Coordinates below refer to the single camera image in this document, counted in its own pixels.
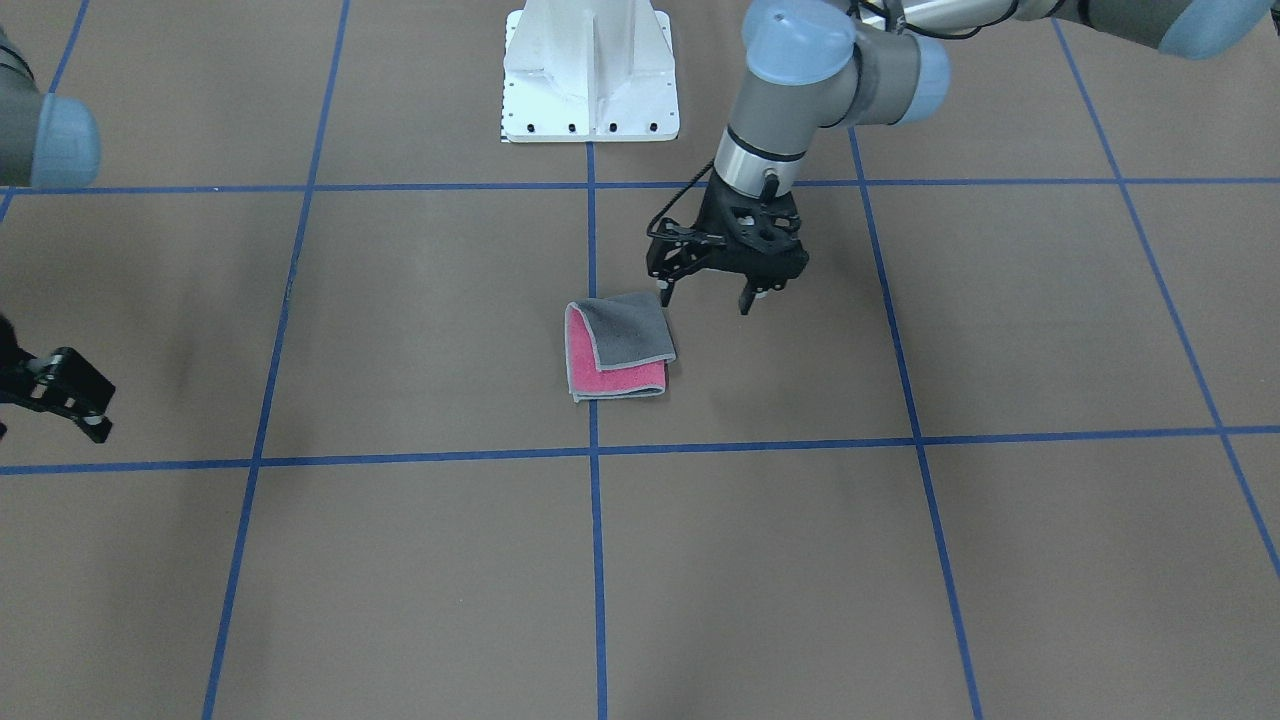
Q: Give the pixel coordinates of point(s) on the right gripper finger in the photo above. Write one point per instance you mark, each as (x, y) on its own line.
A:
(68, 385)

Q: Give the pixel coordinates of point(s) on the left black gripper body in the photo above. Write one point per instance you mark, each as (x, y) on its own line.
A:
(672, 254)

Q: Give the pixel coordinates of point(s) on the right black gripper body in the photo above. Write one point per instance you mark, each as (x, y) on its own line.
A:
(62, 381)

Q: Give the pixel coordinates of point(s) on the pink towel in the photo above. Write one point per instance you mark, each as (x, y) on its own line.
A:
(618, 347)

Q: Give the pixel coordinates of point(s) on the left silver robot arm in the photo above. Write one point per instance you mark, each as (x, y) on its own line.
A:
(812, 65)

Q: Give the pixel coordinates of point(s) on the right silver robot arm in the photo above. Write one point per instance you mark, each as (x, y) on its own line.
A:
(48, 141)

